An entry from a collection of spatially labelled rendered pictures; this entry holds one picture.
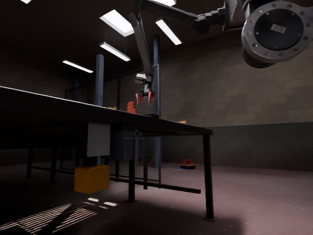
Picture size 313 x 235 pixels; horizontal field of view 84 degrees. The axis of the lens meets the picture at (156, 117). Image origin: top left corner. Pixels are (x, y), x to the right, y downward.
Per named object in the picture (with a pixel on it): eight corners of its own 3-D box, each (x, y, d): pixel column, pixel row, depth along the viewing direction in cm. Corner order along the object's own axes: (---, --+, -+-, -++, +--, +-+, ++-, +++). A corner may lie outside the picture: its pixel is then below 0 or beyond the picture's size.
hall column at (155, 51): (165, 166, 544) (163, 36, 605) (159, 168, 516) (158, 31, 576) (156, 166, 562) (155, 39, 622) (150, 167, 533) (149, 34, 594)
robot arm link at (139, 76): (152, 75, 120) (153, 69, 126) (135, 72, 119) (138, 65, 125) (149, 89, 128) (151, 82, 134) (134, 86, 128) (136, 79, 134)
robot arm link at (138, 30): (136, 12, 93) (139, 6, 100) (126, 14, 94) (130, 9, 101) (153, 80, 122) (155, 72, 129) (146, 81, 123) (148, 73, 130)
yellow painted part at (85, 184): (109, 188, 62) (111, 122, 66) (88, 194, 55) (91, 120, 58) (94, 185, 67) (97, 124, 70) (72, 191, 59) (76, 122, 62)
